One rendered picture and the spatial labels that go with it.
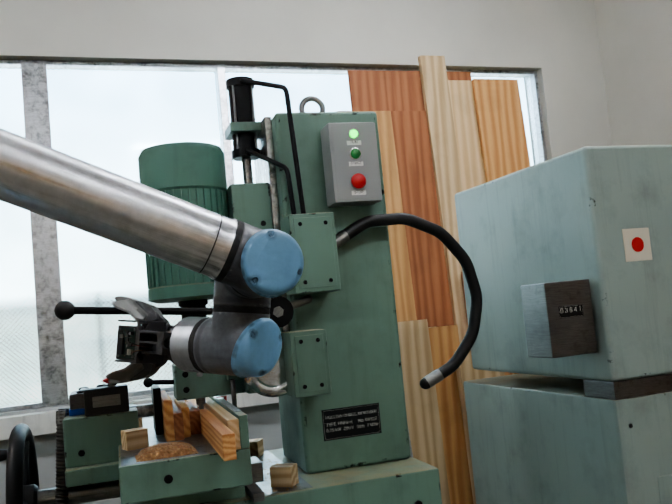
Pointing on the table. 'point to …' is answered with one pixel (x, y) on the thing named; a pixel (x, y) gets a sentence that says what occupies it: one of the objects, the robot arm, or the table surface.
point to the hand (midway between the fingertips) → (115, 339)
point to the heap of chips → (165, 451)
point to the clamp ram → (153, 409)
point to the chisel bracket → (184, 389)
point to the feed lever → (281, 309)
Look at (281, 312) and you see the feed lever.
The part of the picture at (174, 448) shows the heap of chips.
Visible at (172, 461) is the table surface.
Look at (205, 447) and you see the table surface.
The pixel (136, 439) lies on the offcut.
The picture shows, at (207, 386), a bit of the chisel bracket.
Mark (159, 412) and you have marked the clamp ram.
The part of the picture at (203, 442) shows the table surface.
